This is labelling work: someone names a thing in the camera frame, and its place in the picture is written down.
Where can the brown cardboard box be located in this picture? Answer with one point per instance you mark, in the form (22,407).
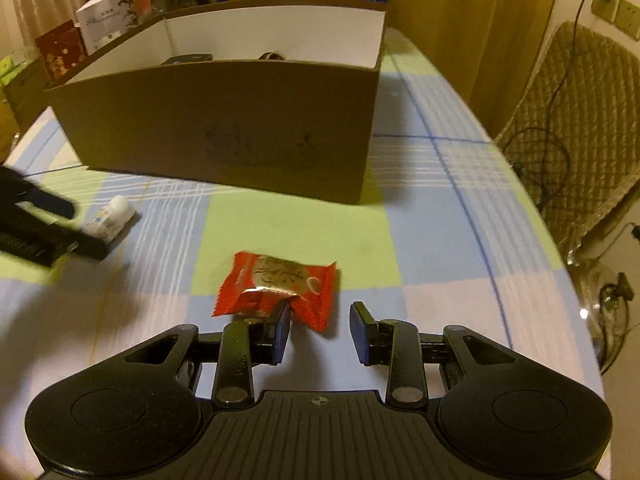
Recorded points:
(225,125)

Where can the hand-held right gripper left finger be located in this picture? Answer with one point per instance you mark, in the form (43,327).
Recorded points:
(281,335)

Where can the golden curtain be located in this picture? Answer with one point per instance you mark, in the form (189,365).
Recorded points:
(475,20)

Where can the red gift box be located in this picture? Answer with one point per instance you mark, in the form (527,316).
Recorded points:
(60,50)

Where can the white pill bottle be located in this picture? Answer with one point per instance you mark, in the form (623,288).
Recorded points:
(107,220)

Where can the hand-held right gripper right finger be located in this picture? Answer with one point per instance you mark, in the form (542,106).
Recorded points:
(360,335)

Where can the green tissue packs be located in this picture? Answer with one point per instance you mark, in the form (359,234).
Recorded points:
(17,67)

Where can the chair with quilted cover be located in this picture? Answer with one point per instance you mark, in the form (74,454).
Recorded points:
(585,125)

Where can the checked cloth covered desktop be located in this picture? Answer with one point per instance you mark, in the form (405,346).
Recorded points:
(425,240)

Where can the white humidifier box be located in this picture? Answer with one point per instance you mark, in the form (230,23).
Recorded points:
(107,15)

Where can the wall socket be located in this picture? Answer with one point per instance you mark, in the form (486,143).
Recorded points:
(617,10)

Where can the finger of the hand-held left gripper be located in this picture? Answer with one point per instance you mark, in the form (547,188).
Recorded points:
(50,245)
(45,207)

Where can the red snack packet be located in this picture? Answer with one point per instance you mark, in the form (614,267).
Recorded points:
(280,280)

